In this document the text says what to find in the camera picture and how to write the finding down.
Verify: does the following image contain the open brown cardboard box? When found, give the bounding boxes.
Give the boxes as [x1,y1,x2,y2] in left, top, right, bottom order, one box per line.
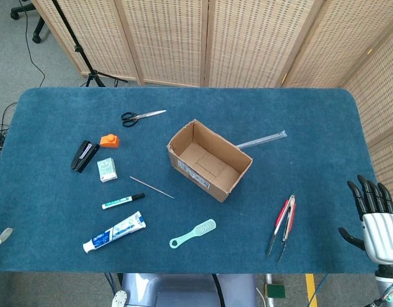
[166,119,254,203]

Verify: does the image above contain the orange plastic block with knob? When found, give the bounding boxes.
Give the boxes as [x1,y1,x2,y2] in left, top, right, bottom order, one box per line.
[99,134,121,149]

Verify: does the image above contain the clear plastic ruler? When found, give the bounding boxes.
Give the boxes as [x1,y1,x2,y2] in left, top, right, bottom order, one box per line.
[235,129,288,150]

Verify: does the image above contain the grey robot torso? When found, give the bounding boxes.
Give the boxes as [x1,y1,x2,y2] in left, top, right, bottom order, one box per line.
[118,273,258,307]

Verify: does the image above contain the woven wooden folding screen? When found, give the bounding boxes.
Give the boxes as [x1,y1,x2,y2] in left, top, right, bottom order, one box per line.
[32,0,393,205]

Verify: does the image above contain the green white tissue pack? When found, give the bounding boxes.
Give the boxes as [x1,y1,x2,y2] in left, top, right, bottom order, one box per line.
[96,157,118,184]

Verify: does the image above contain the white perforated bracket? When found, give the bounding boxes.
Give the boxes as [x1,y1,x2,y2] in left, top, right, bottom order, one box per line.
[111,288,128,307]

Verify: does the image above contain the black handled scissors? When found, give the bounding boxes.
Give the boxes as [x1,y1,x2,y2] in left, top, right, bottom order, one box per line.
[120,109,167,129]

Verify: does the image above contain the thin grey rod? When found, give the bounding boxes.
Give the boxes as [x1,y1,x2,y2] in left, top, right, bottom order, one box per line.
[129,175,176,200]

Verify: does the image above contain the green white marker black cap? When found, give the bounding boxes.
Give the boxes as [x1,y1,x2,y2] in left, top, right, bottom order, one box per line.
[101,192,146,210]

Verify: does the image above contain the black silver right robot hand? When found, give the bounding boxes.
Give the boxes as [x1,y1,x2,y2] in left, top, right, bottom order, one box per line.
[338,174,393,266]

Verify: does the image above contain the black tripod stand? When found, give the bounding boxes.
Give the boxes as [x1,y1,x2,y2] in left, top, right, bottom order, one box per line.
[51,0,129,88]

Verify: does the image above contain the blue white toothpaste tube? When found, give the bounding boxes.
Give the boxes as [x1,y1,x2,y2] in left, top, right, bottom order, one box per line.
[82,210,147,254]

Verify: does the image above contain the red handled metal tongs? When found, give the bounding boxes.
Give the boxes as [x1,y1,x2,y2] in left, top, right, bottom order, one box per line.
[265,194,297,264]

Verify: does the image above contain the mint green plastic brush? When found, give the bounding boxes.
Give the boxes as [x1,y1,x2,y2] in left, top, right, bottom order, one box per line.
[169,218,217,249]

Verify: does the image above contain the black office chair base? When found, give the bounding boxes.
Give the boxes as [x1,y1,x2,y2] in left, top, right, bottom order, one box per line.
[10,0,47,44]

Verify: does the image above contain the green block on metal post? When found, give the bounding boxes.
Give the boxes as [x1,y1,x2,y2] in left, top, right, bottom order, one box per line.
[264,274,286,307]

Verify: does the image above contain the blue carpet table mat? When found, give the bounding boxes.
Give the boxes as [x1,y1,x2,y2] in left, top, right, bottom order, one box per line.
[0,87,376,274]

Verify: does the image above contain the thin black floor cable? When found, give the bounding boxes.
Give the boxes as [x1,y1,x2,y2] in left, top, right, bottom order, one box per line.
[22,0,47,89]

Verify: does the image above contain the black stapler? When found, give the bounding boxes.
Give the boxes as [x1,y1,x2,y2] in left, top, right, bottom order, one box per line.
[70,139,101,174]

